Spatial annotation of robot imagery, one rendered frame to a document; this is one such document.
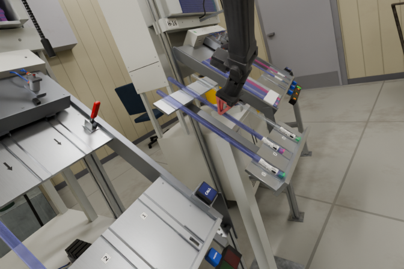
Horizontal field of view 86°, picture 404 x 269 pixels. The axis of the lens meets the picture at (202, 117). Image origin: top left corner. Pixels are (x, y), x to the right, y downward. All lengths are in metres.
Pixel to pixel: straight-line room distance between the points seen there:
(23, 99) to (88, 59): 3.25
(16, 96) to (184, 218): 0.52
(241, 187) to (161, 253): 0.47
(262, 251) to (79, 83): 3.34
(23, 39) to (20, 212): 2.09
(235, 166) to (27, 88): 0.70
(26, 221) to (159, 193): 2.27
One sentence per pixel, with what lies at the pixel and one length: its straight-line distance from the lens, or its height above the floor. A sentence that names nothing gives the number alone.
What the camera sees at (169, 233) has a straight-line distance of 0.58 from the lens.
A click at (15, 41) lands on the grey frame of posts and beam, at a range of 0.89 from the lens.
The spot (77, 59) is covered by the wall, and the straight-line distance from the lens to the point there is 3.88.
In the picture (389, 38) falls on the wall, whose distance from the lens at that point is 3.74.
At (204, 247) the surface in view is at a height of 0.73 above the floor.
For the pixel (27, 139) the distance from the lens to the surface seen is 0.69.
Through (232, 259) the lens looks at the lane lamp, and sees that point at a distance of 0.64.
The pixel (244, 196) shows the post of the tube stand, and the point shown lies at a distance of 0.96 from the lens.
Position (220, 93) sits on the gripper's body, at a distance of 0.72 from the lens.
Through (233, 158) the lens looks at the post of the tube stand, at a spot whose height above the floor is 0.72.
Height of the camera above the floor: 1.14
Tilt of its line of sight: 16 degrees down
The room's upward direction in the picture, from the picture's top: 19 degrees counter-clockwise
